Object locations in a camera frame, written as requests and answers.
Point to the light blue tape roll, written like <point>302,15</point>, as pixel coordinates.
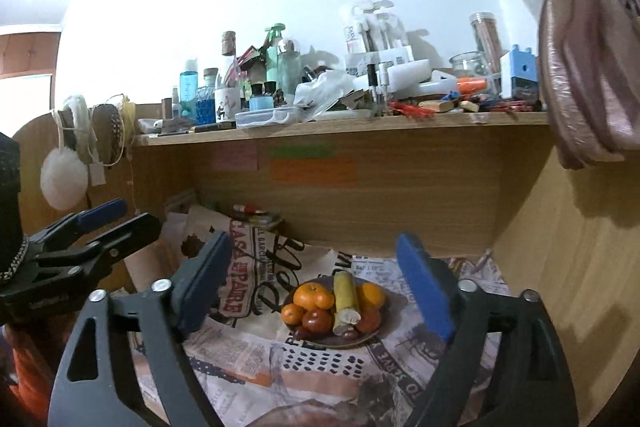
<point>260,102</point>

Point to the brown patterned headband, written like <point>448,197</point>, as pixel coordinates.
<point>110,132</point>

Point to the orange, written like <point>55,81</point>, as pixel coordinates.
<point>311,296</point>
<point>372,294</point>

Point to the white earbuds case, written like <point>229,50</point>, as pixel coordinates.
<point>150,124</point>

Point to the red white marker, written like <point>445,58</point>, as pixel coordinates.
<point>250,208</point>

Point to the pink striped curtain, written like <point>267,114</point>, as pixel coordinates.
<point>585,82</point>

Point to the orange sticky note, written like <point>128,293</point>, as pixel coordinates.
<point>312,170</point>

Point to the blue white pencil sharpener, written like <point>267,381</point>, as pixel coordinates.
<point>520,74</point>

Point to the blue faceted glass bottle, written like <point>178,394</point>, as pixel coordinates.
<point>206,104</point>

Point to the black pen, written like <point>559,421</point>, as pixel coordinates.
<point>212,127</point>

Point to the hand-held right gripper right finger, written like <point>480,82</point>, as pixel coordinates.
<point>425,287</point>

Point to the clear flat plastic box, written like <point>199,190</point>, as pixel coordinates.
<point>265,117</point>

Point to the clear flask metal cap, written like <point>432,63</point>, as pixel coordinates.
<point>289,67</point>

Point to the wooden cabinet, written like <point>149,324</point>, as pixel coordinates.
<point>27,52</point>

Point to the white paper tag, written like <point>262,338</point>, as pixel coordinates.
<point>97,175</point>

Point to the white fluffy earmuffs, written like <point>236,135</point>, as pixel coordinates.
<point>62,179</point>

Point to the wooden desk shelf unit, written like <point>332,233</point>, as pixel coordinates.
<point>400,207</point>

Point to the brown tube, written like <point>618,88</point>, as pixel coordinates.
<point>166,109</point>

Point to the white boxes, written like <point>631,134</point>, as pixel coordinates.
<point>405,72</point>

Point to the clear plastic bag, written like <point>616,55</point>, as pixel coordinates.
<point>325,89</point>

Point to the orange marker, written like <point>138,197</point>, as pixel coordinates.
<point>472,83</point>

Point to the printed cream paper bag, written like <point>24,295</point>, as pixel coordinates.
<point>270,252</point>

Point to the clear corked bottle white label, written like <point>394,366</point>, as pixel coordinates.
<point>227,102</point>

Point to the small tangerine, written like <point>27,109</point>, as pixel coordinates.
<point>292,314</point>

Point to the short glass jar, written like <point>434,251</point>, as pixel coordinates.
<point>470,64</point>

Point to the red cloth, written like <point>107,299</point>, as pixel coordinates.
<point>30,367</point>

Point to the dark red tomato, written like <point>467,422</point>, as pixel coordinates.
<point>317,321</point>

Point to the grey round plate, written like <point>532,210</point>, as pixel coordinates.
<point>327,342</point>

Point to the green pump bottle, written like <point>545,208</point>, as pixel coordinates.
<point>272,52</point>

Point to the pink sticky note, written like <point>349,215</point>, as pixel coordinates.
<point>236,158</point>

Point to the yellow soft item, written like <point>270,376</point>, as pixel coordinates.
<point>130,114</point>

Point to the newspaper print tablecloth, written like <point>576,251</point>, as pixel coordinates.
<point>320,377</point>

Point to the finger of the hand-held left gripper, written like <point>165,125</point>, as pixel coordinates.
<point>132,234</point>
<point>102,212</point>

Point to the tall clear jar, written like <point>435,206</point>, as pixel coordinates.
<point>485,39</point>

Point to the green sticky note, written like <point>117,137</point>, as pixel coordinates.
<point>302,151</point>

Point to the blue liquid plastic bottle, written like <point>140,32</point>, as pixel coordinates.
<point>189,92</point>

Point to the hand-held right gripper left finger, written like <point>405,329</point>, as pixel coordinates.
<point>212,279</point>

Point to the clear blister packs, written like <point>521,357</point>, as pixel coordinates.
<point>370,27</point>

